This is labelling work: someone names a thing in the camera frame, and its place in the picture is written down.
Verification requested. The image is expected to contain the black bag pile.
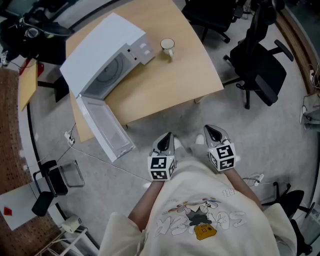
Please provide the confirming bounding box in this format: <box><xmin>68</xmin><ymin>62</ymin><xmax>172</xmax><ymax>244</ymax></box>
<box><xmin>0</xmin><ymin>14</ymin><xmax>74</xmax><ymax>66</ymax></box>

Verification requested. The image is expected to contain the white microwave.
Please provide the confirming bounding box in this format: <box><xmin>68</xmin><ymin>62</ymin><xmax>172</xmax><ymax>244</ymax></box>
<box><xmin>59</xmin><ymin>12</ymin><xmax>156</xmax><ymax>163</ymax></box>

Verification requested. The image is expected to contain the white metal rack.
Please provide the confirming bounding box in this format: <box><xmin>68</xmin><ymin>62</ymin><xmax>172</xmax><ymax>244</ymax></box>
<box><xmin>34</xmin><ymin>226</ymin><xmax>89</xmax><ymax>256</ymax></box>

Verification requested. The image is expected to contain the black swivel chair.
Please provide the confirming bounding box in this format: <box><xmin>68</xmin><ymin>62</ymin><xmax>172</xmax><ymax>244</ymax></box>
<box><xmin>261</xmin><ymin>180</ymin><xmax>317</xmax><ymax>256</ymax></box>

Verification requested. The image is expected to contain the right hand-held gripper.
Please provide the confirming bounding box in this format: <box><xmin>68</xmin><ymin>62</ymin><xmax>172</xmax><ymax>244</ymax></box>
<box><xmin>203</xmin><ymin>124</ymin><xmax>237</xmax><ymax>173</ymax></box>

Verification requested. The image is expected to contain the person's right forearm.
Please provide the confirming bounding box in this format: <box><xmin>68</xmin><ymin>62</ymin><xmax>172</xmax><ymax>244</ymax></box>
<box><xmin>223</xmin><ymin>168</ymin><xmax>265</xmax><ymax>211</ymax></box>

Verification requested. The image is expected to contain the black metal-frame chair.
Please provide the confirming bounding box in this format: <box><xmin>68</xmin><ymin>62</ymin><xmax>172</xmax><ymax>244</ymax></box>
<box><xmin>31</xmin><ymin>159</ymin><xmax>86</xmax><ymax>217</ymax></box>

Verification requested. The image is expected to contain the white floor cable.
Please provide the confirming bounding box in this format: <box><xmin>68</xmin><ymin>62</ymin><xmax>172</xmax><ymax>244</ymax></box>
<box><xmin>68</xmin><ymin>141</ymin><xmax>152</xmax><ymax>183</ymax></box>

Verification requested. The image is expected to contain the light wooden board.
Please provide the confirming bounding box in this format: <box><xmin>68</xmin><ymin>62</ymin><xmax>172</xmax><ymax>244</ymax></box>
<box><xmin>18</xmin><ymin>58</ymin><xmax>39</xmax><ymax>112</ymax></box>

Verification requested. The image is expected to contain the white power strip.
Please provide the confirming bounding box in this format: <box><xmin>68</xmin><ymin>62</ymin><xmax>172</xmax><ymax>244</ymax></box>
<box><xmin>64</xmin><ymin>130</ymin><xmax>76</xmax><ymax>146</ymax></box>
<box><xmin>253</xmin><ymin>173</ymin><xmax>265</xmax><ymax>187</ymax></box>

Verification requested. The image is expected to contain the black office chair with armrests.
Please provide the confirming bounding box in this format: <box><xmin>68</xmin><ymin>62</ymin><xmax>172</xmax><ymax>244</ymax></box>
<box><xmin>222</xmin><ymin>1</ymin><xmax>295</xmax><ymax>110</ymax></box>

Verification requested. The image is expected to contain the white desk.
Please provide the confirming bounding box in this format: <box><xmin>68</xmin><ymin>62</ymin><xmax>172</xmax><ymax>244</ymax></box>
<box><xmin>0</xmin><ymin>181</ymin><xmax>59</xmax><ymax>231</ymax></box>

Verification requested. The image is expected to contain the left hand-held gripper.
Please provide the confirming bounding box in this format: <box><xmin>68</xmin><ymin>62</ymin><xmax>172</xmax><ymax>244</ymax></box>
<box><xmin>147</xmin><ymin>131</ymin><xmax>177</xmax><ymax>182</ymax></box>

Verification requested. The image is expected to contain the small white box device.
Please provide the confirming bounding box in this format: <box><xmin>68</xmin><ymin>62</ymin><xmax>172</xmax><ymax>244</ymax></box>
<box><xmin>60</xmin><ymin>214</ymin><xmax>83</xmax><ymax>234</ymax></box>

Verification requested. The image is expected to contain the white enamel cup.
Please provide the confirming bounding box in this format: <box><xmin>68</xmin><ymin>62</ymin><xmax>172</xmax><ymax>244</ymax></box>
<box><xmin>160</xmin><ymin>37</ymin><xmax>176</xmax><ymax>58</ymax></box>

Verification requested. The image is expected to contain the person's left forearm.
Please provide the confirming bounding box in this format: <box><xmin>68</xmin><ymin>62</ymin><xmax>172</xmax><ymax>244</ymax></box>
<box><xmin>128</xmin><ymin>179</ymin><xmax>166</xmax><ymax>232</ymax></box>

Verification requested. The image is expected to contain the cream printed t-shirt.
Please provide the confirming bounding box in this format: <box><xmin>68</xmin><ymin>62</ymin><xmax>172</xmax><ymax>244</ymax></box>
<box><xmin>98</xmin><ymin>159</ymin><xmax>298</xmax><ymax>256</ymax></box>

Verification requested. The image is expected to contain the curved wooden desk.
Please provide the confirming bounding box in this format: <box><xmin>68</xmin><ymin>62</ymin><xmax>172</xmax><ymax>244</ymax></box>
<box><xmin>275</xmin><ymin>9</ymin><xmax>320</xmax><ymax>96</ymax></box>

